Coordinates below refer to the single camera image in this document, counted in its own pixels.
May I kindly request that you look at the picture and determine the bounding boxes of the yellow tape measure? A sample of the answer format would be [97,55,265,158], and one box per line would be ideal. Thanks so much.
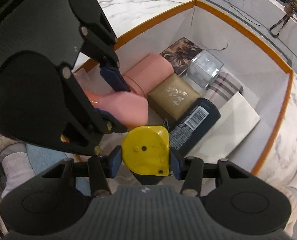
[121,126,170,177]

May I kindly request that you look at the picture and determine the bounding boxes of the brown floral box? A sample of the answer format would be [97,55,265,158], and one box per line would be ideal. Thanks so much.
[160,37,202,76]

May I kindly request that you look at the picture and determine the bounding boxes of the brown strap bag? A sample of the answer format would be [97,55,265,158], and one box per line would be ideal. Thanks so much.
[269,0,297,38]

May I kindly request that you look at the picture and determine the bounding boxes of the pink cylinder container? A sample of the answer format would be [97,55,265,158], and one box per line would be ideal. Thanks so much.
[123,53,174,98]

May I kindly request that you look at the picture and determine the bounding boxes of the plaid glasses case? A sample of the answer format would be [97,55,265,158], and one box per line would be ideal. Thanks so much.
[204,72,244,109]

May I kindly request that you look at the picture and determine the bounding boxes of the white rectangular box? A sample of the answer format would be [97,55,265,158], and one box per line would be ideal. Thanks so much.
[188,92,260,164]

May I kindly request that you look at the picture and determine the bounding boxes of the gold rectangular box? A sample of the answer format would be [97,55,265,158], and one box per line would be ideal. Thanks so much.
[148,74,200,121]

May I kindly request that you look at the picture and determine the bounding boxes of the dark blue spray can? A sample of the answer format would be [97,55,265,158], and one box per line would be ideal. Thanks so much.
[169,98,221,156]

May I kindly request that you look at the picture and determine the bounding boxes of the pink pump bottle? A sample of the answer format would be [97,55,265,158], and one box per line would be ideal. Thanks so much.
[85,91,149,128]

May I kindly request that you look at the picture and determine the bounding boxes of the clear plastic cube box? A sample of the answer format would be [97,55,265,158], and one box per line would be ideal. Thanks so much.
[187,49,223,89]

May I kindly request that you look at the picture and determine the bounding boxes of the orange storage box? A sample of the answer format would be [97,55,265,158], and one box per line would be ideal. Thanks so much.
[73,0,295,177]

